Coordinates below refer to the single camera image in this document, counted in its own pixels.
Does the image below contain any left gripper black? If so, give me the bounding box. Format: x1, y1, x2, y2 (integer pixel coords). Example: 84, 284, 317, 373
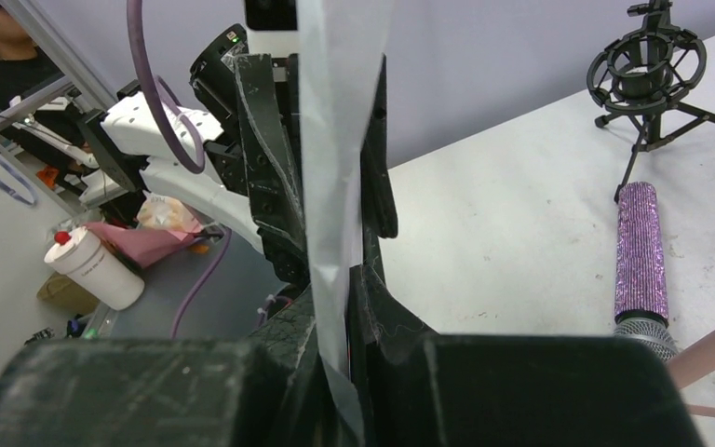
189, 23, 398, 287

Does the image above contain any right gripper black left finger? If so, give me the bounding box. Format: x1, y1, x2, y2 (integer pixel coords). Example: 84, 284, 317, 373
0, 295, 318, 446

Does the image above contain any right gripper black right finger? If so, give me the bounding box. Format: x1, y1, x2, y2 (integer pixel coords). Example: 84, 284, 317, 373
348, 265, 702, 446

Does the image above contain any white sheet music paper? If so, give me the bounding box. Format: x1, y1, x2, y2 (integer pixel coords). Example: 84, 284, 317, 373
297, 1, 394, 446

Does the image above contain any purple glitter microphone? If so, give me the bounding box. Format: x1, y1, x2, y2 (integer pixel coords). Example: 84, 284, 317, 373
614, 182, 678, 362

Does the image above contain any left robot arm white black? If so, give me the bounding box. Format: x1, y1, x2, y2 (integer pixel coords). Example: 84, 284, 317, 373
81, 24, 309, 285

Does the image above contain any pink cloth bag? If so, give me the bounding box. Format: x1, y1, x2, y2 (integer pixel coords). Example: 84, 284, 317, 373
85, 222, 196, 268

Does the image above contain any white cup with red knob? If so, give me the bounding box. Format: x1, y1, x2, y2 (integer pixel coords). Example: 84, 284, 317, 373
44, 227, 144, 311

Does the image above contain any person in black shirt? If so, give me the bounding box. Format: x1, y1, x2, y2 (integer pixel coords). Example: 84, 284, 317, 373
0, 5, 90, 174

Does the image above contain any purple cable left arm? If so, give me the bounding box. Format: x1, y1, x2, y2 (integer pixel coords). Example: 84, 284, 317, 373
125, 0, 236, 341

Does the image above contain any black microphone shock mount tripod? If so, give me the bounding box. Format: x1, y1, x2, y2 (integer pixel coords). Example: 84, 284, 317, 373
586, 1, 715, 202

